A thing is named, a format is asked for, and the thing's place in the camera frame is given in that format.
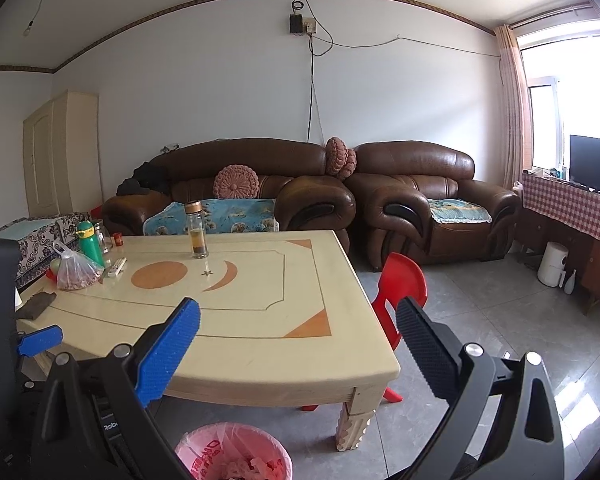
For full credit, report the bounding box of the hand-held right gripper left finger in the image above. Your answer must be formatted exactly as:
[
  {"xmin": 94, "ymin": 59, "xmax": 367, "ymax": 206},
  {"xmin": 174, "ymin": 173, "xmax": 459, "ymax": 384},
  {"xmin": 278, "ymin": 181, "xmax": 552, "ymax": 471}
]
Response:
[{"xmin": 30, "ymin": 297, "xmax": 202, "ymax": 480}]

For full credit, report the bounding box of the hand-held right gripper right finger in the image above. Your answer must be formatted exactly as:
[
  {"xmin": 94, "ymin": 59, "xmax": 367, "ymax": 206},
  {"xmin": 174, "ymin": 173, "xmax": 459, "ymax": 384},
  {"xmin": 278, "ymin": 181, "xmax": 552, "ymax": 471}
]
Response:
[{"xmin": 387, "ymin": 296, "xmax": 566, "ymax": 480}]

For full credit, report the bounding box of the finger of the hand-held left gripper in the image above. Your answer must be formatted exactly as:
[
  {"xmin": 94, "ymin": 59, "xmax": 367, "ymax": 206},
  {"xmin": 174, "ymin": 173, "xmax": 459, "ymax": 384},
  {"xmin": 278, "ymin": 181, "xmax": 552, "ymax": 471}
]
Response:
[{"xmin": 16, "ymin": 325, "xmax": 64, "ymax": 361}]

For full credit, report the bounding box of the pink-lined waste bin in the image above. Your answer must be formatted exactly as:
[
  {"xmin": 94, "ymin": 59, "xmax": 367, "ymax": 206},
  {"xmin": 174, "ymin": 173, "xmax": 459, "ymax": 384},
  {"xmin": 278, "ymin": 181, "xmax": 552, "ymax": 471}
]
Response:
[{"xmin": 174, "ymin": 422, "xmax": 293, "ymax": 480}]

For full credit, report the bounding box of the dark brown cloth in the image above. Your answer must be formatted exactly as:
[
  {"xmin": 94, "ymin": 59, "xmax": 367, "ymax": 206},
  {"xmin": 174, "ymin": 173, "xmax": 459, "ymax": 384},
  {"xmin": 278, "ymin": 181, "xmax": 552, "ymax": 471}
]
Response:
[{"xmin": 16, "ymin": 291, "xmax": 57, "ymax": 321}]

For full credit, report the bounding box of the patterned daybed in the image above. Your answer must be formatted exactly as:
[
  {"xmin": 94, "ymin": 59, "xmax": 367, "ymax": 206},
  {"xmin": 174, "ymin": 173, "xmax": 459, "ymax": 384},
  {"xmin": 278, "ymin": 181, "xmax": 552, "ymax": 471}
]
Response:
[{"xmin": 0, "ymin": 212, "xmax": 91, "ymax": 288}]

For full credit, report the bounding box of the red plastic chair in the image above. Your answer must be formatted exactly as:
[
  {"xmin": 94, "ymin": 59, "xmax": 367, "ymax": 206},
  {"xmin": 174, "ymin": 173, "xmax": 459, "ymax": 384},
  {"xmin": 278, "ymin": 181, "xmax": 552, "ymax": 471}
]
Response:
[{"xmin": 300, "ymin": 252, "xmax": 428, "ymax": 411}]

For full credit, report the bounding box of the clear plastic bag of nuts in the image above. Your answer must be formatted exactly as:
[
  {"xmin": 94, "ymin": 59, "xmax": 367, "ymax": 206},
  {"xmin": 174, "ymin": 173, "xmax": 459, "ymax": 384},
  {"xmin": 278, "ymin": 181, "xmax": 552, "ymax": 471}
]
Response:
[{"xmin": 52, "ymin": 241, "xmax": 105, "ymax": 292}]

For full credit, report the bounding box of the teal sheet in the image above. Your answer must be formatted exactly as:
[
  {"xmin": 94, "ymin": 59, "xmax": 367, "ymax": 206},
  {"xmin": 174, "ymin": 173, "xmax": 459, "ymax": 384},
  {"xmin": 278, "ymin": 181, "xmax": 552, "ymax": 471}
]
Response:
[{"xmin": 0, "ymin": 217, "xmax": 56, "ymax": 241}]

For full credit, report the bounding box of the green thermos bottle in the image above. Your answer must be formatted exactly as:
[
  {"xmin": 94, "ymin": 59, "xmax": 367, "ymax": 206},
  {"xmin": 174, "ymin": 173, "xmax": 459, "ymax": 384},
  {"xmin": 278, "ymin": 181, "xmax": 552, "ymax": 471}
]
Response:
[{"xmin": 76, "ymin": 220, "xmax": 105, "ymax": 268}]

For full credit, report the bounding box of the glass tea bottle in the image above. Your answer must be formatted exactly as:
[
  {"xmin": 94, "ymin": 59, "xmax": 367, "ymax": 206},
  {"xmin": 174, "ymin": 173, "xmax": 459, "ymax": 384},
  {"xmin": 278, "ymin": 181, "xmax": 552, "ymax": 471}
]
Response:
[{"xmin": 184, "ymin": 201, "xmax": 208, "ymax": 260}]

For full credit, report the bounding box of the clear glass cup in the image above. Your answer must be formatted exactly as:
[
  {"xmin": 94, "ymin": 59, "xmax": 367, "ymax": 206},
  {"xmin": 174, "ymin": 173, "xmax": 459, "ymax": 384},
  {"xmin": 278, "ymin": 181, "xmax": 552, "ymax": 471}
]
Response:
[{"xmin": 94, "ymin": 220, "xmax": 114, "ymax": 256}]

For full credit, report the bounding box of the blue armchair seat cover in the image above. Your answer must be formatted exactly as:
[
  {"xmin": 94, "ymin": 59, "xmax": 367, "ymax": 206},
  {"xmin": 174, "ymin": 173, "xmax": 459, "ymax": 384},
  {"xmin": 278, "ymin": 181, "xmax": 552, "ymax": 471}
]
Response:
[{"xmin": 426, "ymin": 197, "xmax": 493, "ymax": 226}]

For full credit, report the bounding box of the blue floral sofa cover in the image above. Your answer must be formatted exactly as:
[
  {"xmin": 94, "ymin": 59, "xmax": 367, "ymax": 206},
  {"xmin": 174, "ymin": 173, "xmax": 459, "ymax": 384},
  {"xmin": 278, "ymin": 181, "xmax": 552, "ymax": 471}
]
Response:
[{"xmin": 144, "ymin": 197, "xmax": 281, "ymax": 237}]

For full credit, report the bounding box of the white cylindrical appliance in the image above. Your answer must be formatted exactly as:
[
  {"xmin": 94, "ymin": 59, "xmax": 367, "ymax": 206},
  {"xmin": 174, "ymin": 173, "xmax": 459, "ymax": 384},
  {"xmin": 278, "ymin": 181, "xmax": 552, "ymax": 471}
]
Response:
[{"xmin": 537, "ymin": 241, "xmax": 568, "ymax": 288}]

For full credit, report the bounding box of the cream wardrobe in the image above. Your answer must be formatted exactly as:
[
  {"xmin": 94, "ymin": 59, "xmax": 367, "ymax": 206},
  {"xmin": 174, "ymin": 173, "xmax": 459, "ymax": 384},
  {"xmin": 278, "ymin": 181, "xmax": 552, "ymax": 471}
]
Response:
[{"xmin": 22, "ymin": 90, "xmax": 103, "ymax": 218}]

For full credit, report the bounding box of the dark clothing pile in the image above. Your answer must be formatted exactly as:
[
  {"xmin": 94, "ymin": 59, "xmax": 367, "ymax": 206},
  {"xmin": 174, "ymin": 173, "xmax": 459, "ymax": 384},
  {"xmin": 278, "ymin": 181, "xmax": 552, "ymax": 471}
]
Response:
[{"xmin": 116, "ymin": 162, "xmax": 173, "ymax": 197}]

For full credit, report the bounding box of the round flat pink cushion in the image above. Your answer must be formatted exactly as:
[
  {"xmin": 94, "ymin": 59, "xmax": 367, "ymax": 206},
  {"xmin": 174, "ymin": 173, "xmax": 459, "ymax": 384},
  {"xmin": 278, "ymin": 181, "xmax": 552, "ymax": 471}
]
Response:
[{"xmin": 214, "ymin": 165, "xmax": 260, "ymax": 201}]

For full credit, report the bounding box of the brown leather armchair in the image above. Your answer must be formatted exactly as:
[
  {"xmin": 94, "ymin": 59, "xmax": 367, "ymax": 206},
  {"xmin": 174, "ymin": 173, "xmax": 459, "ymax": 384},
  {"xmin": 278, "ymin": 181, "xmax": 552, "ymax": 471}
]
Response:
[{"xmin": 347, "ymin": 141, "xmax": 523, "ymax": 271}]

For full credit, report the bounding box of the checked tablecloth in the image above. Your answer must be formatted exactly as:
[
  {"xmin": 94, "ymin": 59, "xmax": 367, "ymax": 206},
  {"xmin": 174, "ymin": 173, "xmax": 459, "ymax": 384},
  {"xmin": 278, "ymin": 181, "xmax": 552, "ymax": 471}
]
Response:
[{"xmin": 521, "ymin": 170, "xmax": 600, "ymax": 251}]

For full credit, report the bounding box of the brown leather sofa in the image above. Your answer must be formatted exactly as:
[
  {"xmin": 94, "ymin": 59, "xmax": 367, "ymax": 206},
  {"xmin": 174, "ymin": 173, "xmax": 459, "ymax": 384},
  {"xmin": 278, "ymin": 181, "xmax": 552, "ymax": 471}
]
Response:
[{"xmin": 102, "ymin": 138, "xmax": 356, "ymax": 256}]

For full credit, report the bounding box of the black monitor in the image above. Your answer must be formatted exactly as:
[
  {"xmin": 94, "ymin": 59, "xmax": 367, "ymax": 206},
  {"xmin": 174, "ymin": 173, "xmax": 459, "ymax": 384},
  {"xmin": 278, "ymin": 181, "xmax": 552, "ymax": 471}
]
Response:
[{"xmin": 569, "ymin": 135, "xmax": 600, "ymax": 197}]

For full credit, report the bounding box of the pink curtain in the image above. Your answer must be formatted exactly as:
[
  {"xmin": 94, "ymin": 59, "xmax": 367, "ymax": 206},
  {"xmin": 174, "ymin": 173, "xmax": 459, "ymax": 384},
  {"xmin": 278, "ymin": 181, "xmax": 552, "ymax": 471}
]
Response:
[{"xmin": 495, "ymin": 24, "xmax": 533, "ymax": 191}]

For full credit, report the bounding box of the hanging light bulb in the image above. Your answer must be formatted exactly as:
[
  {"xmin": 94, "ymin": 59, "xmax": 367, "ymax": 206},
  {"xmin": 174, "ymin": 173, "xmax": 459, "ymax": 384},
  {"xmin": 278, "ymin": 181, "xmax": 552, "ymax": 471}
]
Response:
[{"xmin": 22, "ymin": 0, "xmax": 46, "ymax": 39}]

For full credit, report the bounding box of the window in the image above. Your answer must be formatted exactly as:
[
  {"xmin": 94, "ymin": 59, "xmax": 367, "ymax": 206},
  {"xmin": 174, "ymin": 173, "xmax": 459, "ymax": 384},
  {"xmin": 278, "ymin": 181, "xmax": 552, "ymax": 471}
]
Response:
[{"xmin": 517, "ymin": 17, "xmax": 600, "ymax": 176}]

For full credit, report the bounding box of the black wall cable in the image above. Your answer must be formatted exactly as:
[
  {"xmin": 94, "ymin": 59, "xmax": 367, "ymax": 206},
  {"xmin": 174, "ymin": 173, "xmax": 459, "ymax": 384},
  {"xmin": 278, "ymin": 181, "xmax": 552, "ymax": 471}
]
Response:
[{"xmin": 292, "ymin": 0, "xmax": 336, "ymax": 143}]

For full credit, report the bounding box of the wall socket box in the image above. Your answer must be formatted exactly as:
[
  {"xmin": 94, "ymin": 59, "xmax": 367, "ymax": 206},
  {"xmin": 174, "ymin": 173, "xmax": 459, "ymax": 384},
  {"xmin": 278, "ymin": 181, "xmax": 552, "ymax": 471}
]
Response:
[{"xmin": 289, "ymin": 12, "xmax": 317, "ymax": 37}]

